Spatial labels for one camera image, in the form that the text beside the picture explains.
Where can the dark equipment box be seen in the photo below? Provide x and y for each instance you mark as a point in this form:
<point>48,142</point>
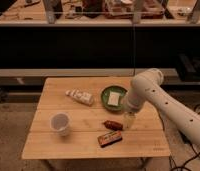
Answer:
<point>188,68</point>

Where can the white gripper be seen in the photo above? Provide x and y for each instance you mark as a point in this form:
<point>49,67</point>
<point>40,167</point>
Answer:
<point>128,120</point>

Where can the green plate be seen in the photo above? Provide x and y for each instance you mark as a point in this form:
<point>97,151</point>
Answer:
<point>105,95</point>

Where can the long wooden bench shelf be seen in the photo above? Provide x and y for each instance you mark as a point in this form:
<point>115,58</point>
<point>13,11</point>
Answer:
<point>28,77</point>

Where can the wooden table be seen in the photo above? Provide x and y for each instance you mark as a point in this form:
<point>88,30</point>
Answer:
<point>145,138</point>

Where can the white plastic bottle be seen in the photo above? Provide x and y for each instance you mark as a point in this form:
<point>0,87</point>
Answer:
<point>80,96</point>

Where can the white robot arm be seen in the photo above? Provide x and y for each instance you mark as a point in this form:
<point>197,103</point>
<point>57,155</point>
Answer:
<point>145,86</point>

